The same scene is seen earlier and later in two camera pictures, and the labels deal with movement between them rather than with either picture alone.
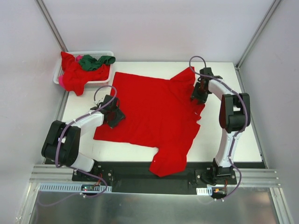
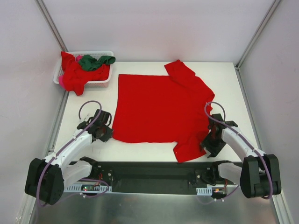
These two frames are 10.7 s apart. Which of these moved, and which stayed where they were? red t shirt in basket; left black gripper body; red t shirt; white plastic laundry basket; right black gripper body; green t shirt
Moved: red t shirt; right black gripper body; left black gripper body
Stayed: white plastic laundry basket; green t shirt; red t shirt in basket
